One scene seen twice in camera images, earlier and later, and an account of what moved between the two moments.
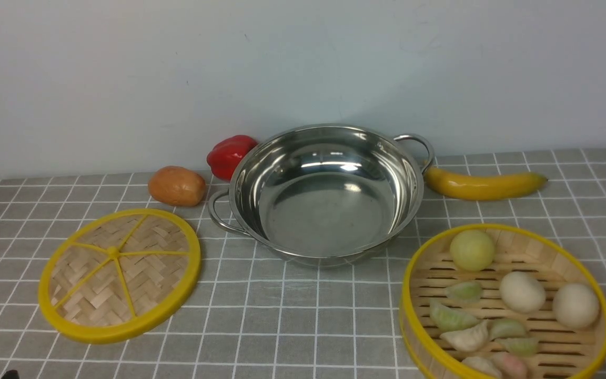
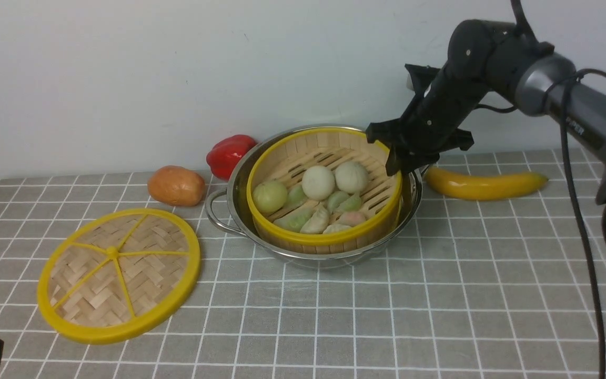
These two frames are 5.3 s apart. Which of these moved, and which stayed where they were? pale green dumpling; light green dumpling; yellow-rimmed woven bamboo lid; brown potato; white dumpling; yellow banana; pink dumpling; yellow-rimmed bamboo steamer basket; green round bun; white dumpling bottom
Moved: pink dumpling; light green dumpling; white dumpling; white dumpling bottom; green round bun; yellow-rimmed bamboo steamer basket; pale green dumpling
Stayed: brown potato; yellow banana; yellow-rimmed woven bamboo lid
